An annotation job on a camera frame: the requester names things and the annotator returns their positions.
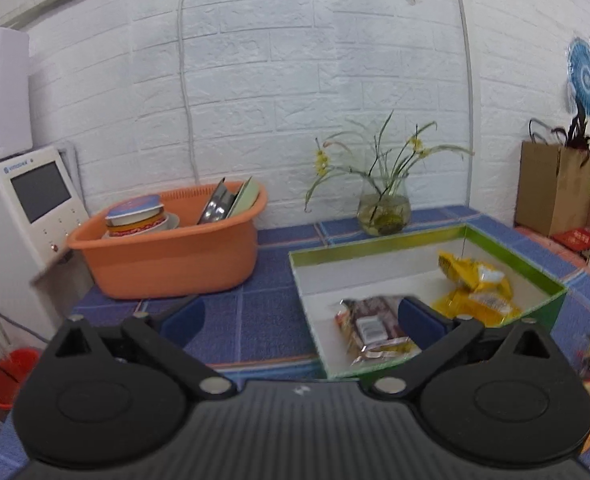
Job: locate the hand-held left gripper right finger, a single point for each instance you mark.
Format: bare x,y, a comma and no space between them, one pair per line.
417,321

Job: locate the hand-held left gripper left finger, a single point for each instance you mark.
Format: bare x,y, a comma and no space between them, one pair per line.
186,316

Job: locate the brown snack packet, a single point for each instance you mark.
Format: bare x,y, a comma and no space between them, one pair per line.
370,321

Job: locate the yellow snack packet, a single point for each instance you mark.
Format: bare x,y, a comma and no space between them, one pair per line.
480,306
467,272

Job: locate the green cardboard box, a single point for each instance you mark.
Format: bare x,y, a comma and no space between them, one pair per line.
375,270

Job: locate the orange plastic basin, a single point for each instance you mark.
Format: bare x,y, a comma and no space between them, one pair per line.
175,260

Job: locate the blue checked tablecloth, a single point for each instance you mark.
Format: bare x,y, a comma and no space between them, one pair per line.
270,270

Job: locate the glass vase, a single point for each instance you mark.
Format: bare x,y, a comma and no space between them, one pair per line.
382,212

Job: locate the metal plate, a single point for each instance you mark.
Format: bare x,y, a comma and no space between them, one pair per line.
217,205

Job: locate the pale green plate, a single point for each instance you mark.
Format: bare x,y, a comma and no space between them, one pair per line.
247,197

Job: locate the orange plaid cloth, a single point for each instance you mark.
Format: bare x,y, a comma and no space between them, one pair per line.
540,241

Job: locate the yellow flowering plant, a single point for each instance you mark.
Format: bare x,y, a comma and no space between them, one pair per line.
373,170

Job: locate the red flat box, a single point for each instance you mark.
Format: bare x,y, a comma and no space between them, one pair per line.
577,239

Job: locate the red bucket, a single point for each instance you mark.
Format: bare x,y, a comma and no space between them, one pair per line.
10,375

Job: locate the brown paper bag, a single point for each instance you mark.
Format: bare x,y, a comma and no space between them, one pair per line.
550,190

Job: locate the white countertop appliance with screen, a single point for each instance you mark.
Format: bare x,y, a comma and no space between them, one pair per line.
5,240

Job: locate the purple leaf plant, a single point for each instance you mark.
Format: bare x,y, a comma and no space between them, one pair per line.
577,132

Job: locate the white water purifier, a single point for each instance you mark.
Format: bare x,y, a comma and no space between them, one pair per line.
5,100

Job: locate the white wall pipe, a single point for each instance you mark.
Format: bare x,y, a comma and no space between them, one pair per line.
467,85

